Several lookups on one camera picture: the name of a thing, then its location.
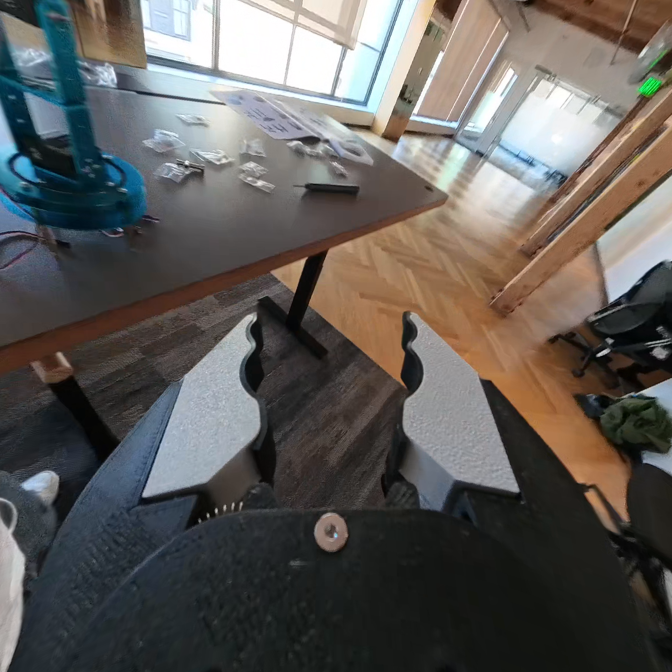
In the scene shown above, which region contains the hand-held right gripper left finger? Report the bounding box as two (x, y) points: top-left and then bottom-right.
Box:
(142, 312), (278, 522)

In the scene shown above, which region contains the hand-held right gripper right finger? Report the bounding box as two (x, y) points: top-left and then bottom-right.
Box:
(383, 311), (522, 512)

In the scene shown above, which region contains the blue toy robot arm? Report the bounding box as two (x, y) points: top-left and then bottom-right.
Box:
(0, 0), (149, 233)

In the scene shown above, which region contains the dark wooden desk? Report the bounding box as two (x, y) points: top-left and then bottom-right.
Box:
(0, 84), (449, 459)

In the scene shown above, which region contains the dark neighbouring desk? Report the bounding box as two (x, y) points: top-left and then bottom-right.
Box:
(113, 65), (228, 105)

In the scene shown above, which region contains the white shoe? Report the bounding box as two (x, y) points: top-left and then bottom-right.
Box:
(21, 471), (61, 507)

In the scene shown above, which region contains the green cloth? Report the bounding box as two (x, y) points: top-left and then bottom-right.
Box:
(598, 395), (672, 455)

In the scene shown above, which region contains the black office chair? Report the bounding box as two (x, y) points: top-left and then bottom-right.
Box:
(624, 462), (672, 557)
(548, 260), (672, 390)

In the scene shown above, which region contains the white cloth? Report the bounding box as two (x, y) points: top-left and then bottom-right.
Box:
(0, 498), (27, 658)

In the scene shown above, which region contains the wooden beam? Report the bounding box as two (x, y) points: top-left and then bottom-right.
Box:
(491, 89), (672, 317)

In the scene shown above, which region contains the black screwdriver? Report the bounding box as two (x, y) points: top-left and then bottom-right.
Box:
(291, 182), (361, 196)

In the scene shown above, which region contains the scatter of small plastic bags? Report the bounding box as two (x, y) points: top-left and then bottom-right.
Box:
(142, 112), (350, 194)

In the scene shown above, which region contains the glass door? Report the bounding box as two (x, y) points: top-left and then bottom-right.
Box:
(456, 62), (633, 180)

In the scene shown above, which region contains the printed instruction sheet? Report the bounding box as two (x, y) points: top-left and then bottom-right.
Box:
(210, 88), (375, 166)

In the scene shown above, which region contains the crumpled clear plastic bag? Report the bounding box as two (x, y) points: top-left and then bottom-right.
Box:
(78, 59), (118, 88)

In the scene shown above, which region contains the large window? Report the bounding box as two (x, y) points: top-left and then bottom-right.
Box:
(141, 0), (406, 106)

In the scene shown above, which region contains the brown cardboard box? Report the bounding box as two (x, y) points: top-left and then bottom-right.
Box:
(71, 0), (149, 69)

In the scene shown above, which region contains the red black servo cable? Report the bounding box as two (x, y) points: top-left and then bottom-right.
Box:
(0, 228), (71, 270)

